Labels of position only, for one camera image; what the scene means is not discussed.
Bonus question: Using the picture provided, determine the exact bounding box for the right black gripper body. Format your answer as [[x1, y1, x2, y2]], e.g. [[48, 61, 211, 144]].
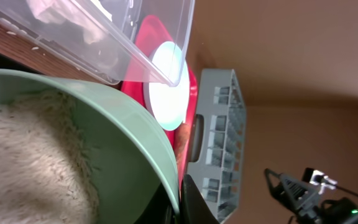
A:
[[278, 174, 322, 224]]

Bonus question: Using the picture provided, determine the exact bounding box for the clear plastic bin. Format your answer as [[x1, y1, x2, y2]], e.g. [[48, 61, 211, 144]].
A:
[[0, 0, 195, 86]]

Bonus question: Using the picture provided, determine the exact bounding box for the grey dishwasher rack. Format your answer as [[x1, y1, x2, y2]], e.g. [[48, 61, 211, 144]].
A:
[[187, 68, 246, 223]]

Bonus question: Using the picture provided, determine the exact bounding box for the white rice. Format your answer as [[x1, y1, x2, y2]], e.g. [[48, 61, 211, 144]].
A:
[[0, 90, 99, 224]]

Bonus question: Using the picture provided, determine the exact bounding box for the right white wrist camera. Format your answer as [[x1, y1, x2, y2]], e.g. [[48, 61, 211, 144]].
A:
[[302, 167, 337, 195]]

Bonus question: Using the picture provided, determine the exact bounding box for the crumpled white tissue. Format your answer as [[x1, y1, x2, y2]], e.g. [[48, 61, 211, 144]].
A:
[[26, 0, 106, 44]]

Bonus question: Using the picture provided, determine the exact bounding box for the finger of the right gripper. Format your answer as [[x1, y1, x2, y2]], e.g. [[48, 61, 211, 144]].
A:
[[264, 168, 283, 199]]

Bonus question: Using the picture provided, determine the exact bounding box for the large light blue plate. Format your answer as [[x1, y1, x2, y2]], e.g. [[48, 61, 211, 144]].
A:
[[143, 41, 190, 131]]

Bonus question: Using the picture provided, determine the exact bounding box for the green bowl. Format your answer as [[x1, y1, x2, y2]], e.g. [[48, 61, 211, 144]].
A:
[[0, 69, 180, 223]]

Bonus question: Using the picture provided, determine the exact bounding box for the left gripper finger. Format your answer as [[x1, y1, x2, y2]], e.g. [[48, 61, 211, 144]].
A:
[[180, 174, 219, 224]]

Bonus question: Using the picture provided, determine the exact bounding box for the orange carrot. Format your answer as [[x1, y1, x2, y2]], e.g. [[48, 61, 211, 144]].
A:
[[173, 123, 191, 168]]

